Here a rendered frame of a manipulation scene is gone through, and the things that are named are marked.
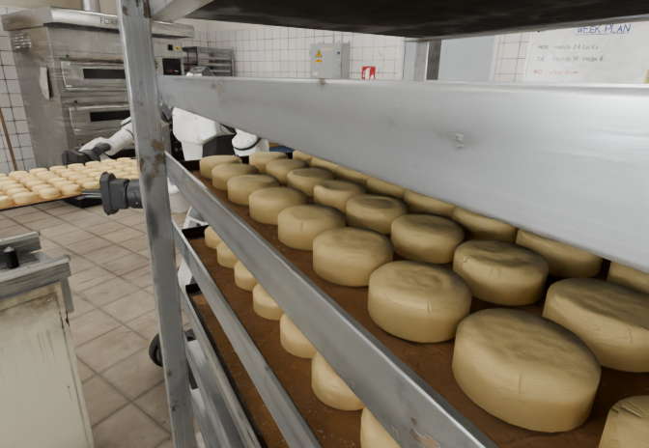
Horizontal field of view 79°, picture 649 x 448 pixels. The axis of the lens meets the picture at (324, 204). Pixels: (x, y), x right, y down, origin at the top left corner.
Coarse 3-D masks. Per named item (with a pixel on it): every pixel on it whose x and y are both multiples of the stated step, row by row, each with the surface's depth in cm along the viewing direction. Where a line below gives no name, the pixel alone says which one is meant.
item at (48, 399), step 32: (32, 256) 133; (0, 320) 108; (32, 320) 114; (64, 320) 120; (0, 352) 109; (32, 352) 115; (64, 352) 122; (0, 384) 111; (32, 384) 117; (64, 384) 124; (0, 416) 113; (32, 416) 119; (64, 416) 126
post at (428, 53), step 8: (416, 48) 67; (424, 48) 65; (432, 48) 65; (440, 48) 66; (416, 56) 67; (424, 56) 66; (432, 56) 66; (416, 64) 67; (424, 64) 66; (432, 64) 66; (416, 72) 68; (424, 72) 66; (432, 72) 66
